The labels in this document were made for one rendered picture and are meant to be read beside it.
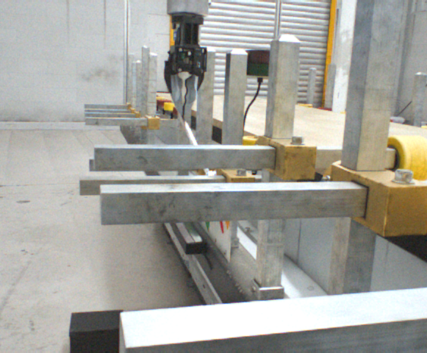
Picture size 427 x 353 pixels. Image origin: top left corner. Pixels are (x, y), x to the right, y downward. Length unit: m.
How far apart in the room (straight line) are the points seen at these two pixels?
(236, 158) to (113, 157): 0.17
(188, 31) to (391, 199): 0.71
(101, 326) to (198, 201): 1.55
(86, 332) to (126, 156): 1.33
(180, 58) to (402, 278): 0.62
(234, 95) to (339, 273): 0.52
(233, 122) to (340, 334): 0.81
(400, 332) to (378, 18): 0.37
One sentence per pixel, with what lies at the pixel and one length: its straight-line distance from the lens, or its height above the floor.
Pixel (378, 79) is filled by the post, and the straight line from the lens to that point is 0.55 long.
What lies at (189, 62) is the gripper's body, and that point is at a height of 1.09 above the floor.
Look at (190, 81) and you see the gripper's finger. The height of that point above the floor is 1.04.
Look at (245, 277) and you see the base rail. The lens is 0.93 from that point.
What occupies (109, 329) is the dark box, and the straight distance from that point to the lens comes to 1.96.
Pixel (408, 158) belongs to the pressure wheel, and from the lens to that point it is 0.82.
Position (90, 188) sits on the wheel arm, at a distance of 0.95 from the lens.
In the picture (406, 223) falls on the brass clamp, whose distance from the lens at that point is 0.51.
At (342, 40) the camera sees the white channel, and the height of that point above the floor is 1.25.
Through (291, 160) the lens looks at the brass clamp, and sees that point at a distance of 0.71.
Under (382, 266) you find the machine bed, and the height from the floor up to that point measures 0.75.
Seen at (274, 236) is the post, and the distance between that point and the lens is 0.82.
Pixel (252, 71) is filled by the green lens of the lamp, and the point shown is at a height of 1.07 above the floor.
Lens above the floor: 1.07
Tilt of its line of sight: 12 degrees down
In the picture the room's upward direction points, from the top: 3 degrees clockwise
